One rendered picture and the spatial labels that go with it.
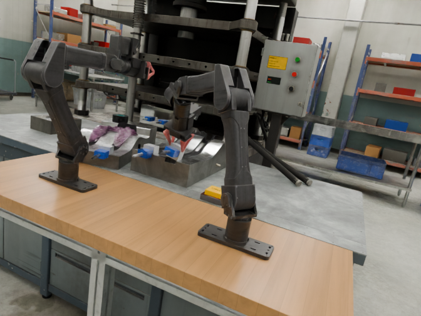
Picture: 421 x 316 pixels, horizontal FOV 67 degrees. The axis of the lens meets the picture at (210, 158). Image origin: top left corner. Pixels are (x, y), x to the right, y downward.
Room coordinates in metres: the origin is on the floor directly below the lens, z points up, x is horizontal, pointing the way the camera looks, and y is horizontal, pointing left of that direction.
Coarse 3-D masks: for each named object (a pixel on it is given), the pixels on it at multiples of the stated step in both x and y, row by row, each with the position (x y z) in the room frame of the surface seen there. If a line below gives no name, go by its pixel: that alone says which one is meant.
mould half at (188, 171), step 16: (160, 144) 1.41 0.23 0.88; (192, 144) 1.41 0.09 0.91; (208, 144) 1.41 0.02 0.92; (224, 144) 1.44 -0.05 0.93; (144, 160) 1.20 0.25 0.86; (160, 160) 1.18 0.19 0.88; (192, 160) 1.20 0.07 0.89; (208, 160) 1.28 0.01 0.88; (224, 160) 1.47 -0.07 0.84; (160, 176) 1.17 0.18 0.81; (176, 176) 1.15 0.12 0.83; (192, 176) 1.17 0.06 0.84; (208, 176) 1.31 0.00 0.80
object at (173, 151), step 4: (172, 144) 1.17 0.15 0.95; (176, 144) 1.17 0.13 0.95; (168, 148) 1.13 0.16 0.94; (172, 148) 1.14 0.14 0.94; (176, 148) 1.16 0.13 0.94; (180, 148) 1.16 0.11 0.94; (160, 152) 1.08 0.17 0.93; (164, 152) 1.08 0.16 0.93; (168, 152) 1.11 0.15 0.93; (172, 152) 1.12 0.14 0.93; (176, 152) 1.13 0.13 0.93; (180, 152) 1.16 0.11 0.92; (168, 156) 1.17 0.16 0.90; (172, 156) 1.12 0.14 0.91; (176, 156) 1.14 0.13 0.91; (180, 156) 1.17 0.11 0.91; (176, 160) 1.15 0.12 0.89
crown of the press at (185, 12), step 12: (180, 0) 2.35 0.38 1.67; (192, 0) 2.34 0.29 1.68; (204, 0) 2.40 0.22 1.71; (216, 0) 2.79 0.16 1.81; (228, 0) 2.73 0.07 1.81; (240, 0) 2.66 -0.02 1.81; (264, 0) 2.54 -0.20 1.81; (276, 0) 2.49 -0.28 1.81; (288, 0) 2.44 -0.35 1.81; (180, 12) 2.43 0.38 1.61; (192, 12) 2.40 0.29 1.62; (204, 12) 2.46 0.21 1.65; (180, 36) 2.40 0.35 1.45; (192, 36) 2.42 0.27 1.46
